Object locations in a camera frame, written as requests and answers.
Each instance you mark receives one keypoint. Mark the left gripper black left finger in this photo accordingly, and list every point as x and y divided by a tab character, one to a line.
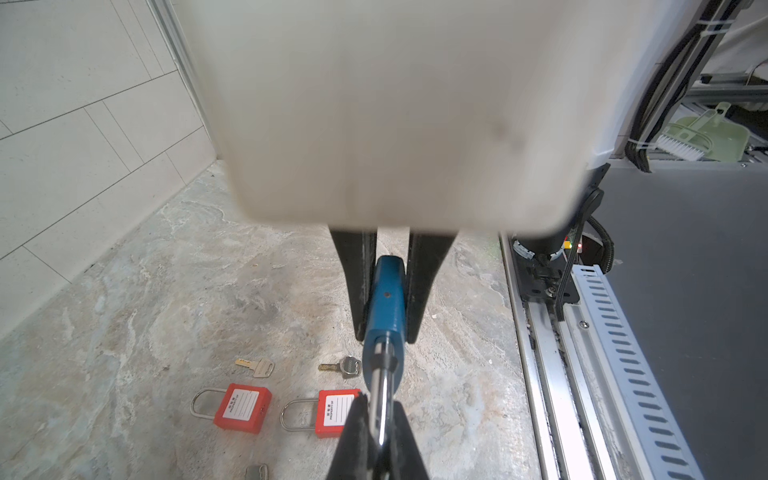
352	457

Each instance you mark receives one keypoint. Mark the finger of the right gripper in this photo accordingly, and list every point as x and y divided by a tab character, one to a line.
426	254
356	250

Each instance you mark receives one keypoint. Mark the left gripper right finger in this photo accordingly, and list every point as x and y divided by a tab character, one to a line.
405	461

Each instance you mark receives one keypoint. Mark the red padlock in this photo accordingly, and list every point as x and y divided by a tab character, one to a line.
330	409
243	408

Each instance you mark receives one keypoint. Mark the silver key with ring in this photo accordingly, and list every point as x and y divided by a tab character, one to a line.
348	367

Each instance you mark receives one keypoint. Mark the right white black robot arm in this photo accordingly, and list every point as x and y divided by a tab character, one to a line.
572	232

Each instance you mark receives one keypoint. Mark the green dustpan with brush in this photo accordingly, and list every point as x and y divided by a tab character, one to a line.
709	136

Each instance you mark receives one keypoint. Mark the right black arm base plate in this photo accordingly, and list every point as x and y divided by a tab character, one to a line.
543	270

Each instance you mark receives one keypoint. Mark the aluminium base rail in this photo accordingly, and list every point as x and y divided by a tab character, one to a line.
568	434

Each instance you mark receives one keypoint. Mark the white slotted cable duct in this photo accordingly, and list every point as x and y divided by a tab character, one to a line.
647	434

